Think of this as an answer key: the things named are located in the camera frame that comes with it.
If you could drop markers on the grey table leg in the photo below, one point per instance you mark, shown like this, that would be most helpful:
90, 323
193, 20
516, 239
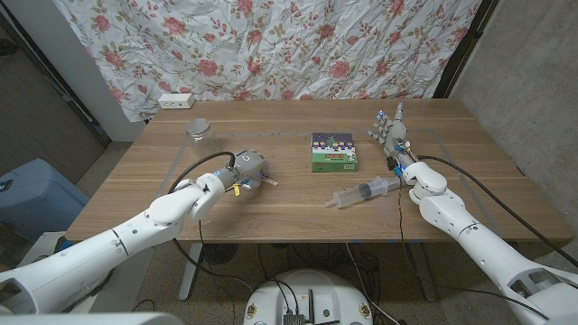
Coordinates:
424, 271

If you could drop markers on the white power strip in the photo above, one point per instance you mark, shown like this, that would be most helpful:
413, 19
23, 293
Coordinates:
176, 101

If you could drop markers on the blue storage bin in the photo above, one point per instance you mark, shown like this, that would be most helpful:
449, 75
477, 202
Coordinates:
36, 198

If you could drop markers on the green cartoon puzzle box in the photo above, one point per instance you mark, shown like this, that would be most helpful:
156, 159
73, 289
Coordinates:
334, 153

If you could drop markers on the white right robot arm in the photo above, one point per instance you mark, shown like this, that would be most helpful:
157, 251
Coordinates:
474, 239

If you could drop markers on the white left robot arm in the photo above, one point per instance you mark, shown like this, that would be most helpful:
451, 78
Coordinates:
90, 262

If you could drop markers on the floral backdrop cloth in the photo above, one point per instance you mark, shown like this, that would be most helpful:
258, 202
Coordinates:
271, 45

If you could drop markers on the wooden clothespin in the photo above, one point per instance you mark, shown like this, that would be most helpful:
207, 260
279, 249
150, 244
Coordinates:
272, 182

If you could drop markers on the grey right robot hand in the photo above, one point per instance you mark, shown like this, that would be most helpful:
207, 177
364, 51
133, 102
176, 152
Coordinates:
396, 140

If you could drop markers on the black backdrop pole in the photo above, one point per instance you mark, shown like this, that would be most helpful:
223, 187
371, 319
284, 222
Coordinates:
465, 47

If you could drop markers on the clear plastic syringe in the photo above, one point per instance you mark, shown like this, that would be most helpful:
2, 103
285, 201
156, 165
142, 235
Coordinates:
357, 193

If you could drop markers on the white table leg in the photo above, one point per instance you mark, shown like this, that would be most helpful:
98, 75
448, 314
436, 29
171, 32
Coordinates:
189, 271

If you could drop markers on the clear glass jar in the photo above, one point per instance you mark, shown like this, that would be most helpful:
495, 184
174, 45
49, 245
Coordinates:
201, 133

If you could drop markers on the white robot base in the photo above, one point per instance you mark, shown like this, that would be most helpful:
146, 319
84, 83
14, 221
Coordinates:
316, 289

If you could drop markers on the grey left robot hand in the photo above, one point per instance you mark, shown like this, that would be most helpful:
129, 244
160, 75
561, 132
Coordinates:
248, 167

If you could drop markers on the black floor fan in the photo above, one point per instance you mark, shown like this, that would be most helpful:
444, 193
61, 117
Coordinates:
220, 253

